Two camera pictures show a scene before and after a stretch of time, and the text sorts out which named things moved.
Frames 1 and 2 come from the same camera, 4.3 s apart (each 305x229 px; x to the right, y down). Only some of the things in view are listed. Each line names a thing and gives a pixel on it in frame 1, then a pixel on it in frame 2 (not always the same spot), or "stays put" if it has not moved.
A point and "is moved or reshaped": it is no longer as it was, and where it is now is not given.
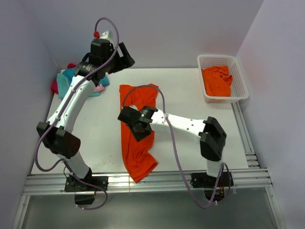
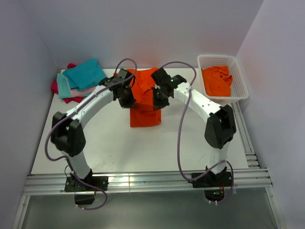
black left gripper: x=127 y=60 → x=130 y=102
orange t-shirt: x=138 y=156 is moved or reshaped
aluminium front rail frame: x=49 y=185 stays put
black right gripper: x=139 y=136 → x=158 y=105
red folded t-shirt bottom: x=54 y=86 stays put
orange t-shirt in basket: x=217 y=80 stays put
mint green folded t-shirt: x=63 y=85 stays put
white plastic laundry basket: x=222 y=81 stays put
